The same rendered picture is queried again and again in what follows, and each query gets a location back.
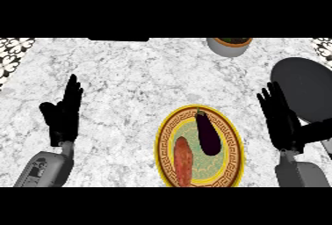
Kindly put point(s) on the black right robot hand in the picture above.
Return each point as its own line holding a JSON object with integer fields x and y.
{"x": 283, "y": 123}

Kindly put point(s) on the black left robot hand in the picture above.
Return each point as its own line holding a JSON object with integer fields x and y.
{"x": 65, "y": 117}

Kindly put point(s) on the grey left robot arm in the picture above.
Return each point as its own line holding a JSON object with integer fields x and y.
{"x": 44, "y": 170}

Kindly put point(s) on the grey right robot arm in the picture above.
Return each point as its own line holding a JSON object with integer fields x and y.
{"x": 298, "y": 171}

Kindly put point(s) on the dark grey pan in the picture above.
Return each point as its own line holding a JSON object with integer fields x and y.
{"x": 307, "y": 88}

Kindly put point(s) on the dark purple eggplant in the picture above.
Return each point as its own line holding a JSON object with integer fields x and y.
{"x": 208, "y": 134}

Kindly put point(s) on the yellow patterned plate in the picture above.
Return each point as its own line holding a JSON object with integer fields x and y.
{"x": 199, "y": 164}

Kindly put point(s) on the orange sweet potato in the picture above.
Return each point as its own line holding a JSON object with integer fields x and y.
{"x": 183, "y": 161}

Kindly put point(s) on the grey plant pot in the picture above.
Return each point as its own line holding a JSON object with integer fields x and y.
{"x": 227, "y": 47}

